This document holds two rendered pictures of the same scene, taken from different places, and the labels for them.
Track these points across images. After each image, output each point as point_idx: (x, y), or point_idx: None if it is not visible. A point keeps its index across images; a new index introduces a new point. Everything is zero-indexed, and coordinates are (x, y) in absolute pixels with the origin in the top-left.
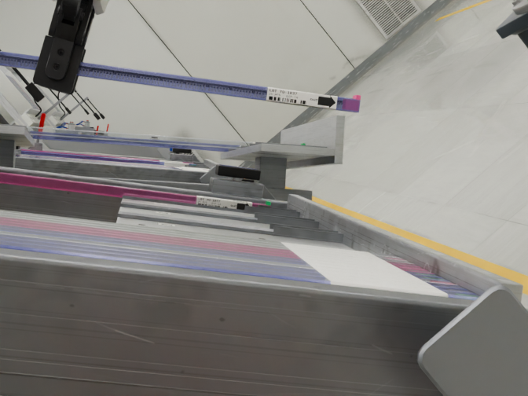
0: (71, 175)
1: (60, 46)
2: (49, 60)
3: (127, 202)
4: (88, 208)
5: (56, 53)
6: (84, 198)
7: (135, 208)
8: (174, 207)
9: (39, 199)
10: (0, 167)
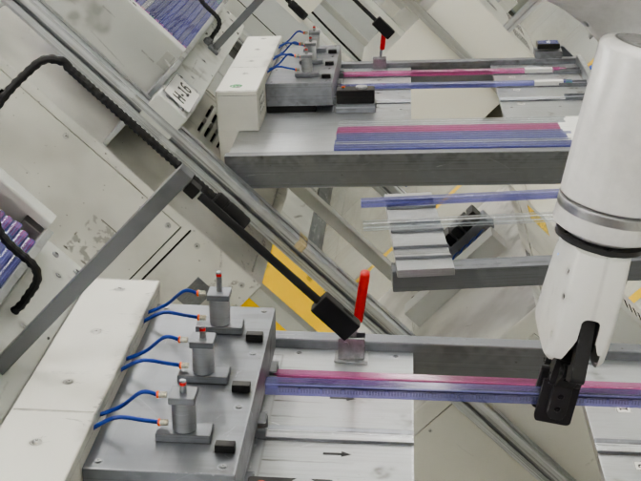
0: (518, 344)
1: (560, 393)
2: (549, 405)
3: (600, 438)
4: (536, 374)
5: (557, 398)
6: (532, 365)
7: (612, 455)
8: (640, 422)
9: (488, 369)
10: (448, 345)
